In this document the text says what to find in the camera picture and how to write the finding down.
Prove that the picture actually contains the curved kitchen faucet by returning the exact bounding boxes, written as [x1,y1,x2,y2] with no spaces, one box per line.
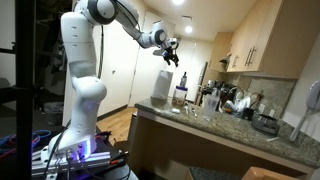
[227,85,246,102]

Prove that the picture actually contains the wooden chair grey cushion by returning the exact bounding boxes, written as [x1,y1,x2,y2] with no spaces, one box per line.
[185,165,303,180]

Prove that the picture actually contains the white wall outlet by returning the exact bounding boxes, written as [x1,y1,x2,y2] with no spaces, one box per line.
[257,102,266,115]

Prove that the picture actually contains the black coffee machine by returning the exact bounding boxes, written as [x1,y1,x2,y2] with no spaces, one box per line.
[199,79,234,101]

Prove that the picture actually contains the black round pan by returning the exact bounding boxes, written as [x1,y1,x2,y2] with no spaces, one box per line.
[250,113,281,136]

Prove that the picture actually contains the clear jar blue lid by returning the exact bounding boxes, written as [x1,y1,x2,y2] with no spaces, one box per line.
[171,85,189,107]

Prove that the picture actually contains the white door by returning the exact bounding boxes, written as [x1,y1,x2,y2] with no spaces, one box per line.
[127,10,177,108]

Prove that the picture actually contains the tall wood pantry cabinet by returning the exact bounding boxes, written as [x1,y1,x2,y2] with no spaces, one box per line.
[208,31,234,74]

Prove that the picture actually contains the light wood upper cabinet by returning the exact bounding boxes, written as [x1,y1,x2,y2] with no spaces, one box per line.
[226,0,320,80]

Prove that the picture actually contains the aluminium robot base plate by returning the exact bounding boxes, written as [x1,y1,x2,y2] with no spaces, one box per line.
[31,149,130,178]

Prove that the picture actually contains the blue cable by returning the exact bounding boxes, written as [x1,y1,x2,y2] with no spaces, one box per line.
[0,129,53,157]

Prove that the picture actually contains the black metal frame pole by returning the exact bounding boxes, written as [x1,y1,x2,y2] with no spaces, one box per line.
[0,0,45,180]

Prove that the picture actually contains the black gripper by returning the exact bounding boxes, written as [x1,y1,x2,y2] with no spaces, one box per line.
[163,47,181,68]

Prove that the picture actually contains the range hood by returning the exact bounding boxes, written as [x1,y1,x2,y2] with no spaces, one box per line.
[218,52,233,65]

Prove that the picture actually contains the white paper towel roll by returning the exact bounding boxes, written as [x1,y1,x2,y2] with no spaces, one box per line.
[150,68,175,101]

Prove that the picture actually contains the black mug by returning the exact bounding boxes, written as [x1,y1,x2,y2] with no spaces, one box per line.
[241,106,255,121]

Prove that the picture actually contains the clear plastic cup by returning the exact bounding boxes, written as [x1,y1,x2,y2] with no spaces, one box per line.
[202,92,221,121]

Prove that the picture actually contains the dark waste bin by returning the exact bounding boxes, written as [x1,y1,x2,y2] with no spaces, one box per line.
[42,101,65,127]

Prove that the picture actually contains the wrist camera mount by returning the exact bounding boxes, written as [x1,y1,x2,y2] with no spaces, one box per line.
[152,37,180,57]

